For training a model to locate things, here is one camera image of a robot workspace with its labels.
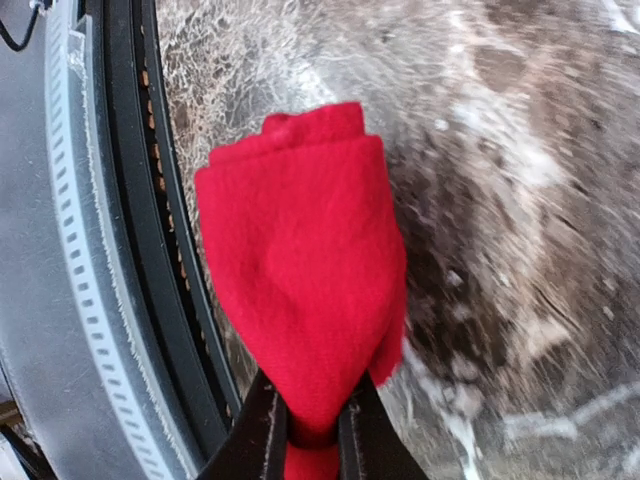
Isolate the white slotted cable duct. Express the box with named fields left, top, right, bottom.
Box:
left=45, top=1, right=197, bottom=479

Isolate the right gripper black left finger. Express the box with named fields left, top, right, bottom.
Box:
left=198, top=371, right=289, bottom=480

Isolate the black front rail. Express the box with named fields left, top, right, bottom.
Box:
left=96, top=1, right=241, bottom=458

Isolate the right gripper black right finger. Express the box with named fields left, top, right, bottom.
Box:
left=338, top=372, right=428, bottom=480

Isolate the red santa sock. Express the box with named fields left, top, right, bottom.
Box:
left=195, top=103, right=407, bottom=479

